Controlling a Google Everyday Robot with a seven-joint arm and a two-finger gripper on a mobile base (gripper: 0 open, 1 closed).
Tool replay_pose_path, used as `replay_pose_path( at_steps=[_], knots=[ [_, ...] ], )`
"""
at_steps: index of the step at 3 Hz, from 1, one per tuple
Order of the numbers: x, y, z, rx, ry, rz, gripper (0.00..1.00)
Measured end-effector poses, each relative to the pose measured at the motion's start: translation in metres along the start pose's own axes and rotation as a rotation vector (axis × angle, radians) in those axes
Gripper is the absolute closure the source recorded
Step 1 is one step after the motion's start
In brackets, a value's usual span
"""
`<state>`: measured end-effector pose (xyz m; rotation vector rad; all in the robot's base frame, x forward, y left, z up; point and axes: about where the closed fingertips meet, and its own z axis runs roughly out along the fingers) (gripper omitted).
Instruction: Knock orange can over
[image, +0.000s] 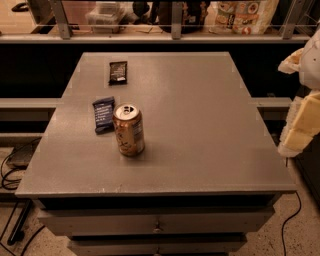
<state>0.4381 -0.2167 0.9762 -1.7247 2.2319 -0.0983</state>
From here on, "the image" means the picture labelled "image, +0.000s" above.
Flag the orange soda can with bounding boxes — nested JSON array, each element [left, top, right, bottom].
[[113, 103, 145, 157]]

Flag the dark bag on shelf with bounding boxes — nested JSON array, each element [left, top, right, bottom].
[[151, 0, 210, 34]]

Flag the grey metal shelf rail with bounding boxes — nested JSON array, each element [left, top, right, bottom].
[[0, 0, 319, 44]]

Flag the grey drawer cabinet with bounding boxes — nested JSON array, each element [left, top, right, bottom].
[[17, 53, 295, 256]]

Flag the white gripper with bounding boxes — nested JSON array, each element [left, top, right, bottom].
[[278, 30, 320, 158]]

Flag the blue snack bar wrapper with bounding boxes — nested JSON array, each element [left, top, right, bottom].
[[92, 96, 115, 134]]

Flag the clear plastic container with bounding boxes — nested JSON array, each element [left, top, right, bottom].
[[85, 1, 125, 34]]

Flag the printed snack bag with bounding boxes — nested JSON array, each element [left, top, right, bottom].
[[209, 0, 279, 35]]

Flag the black snack packet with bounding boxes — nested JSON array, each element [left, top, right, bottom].
[[109, 61, 127, 85]]

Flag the dark power adapter box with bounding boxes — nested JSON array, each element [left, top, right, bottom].
[[6, 144, 35, 169]]

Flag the black cables on left floor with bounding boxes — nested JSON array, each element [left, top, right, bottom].
[[0, 137, 46, 256]]

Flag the black cable on right floor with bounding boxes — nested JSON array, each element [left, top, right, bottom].
[[280, 191, 303, 256]]

